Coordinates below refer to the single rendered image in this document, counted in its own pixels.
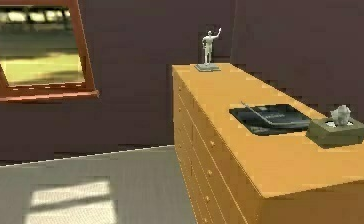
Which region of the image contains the black closed laptop computer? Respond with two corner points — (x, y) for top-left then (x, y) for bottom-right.
(228, 101), (314, 137)

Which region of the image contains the orange wooden chest of drawers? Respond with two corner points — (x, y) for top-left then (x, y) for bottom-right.
(171, 62), (364, 224)

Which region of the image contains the grey human statuette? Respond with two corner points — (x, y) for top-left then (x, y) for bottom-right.
(194, 27), (223, 73)

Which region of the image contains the red-brown framed window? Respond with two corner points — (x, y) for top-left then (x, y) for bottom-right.
(0, 0), (100, 104)

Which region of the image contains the olive green tissue box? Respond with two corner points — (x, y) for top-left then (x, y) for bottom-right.
(305, 104), (364, 149)

